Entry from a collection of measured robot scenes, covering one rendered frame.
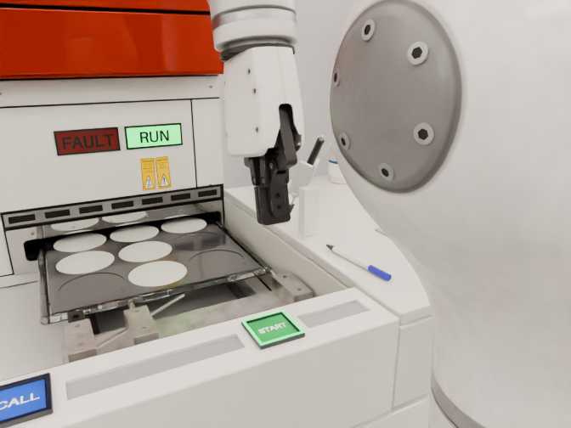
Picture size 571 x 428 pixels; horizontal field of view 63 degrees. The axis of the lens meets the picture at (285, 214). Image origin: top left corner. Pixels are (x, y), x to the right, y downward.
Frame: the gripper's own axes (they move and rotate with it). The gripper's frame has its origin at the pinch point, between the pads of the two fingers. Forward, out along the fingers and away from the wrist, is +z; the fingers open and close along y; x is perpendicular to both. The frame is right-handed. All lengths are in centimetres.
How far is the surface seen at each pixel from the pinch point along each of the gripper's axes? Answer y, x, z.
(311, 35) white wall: -197, 125, -66
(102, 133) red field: -57, -10, -12
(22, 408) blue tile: -2.0, -25.6, 15.1
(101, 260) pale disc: -48, -14, 12
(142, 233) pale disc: -58, -5, 10
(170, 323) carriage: -24.5, -7.6, 19.0
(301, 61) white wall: -200, 119, -52
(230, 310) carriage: -24.0, 1.9, 19.1
